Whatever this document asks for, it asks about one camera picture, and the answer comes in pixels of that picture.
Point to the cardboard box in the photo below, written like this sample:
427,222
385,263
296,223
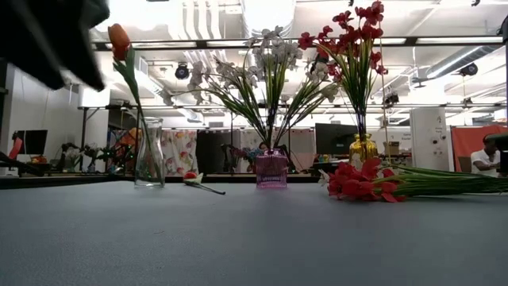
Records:
392,148

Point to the black ceiling spotlight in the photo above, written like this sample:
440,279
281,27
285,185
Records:
469,69
182,71

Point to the clear glass vase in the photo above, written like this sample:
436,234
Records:
150,159

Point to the red artificial flower bunch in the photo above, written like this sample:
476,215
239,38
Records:
357,35
357,184

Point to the black monitor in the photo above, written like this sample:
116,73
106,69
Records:
33,142
335,139

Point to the blue table mat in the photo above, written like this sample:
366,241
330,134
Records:
254,238

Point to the person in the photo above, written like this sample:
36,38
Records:
484,159

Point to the long ceiling light strip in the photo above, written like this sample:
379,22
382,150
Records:
436,40

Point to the orange partition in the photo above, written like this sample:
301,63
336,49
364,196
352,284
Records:
462,147

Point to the yellow glass vase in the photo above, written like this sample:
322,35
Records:
363,149

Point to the black partition panel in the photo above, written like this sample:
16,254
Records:
214,151

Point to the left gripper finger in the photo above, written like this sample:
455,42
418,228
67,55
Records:
28,43
75,35

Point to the loose white blossom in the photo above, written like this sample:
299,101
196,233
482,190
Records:
324,177

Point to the floral curtain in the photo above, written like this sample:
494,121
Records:
178,151

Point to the silver ceiling duct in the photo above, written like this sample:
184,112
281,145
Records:
456,63

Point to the pink glass vase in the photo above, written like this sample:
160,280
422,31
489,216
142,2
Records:
272,171

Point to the black stand frame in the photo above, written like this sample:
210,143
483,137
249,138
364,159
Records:
103,107

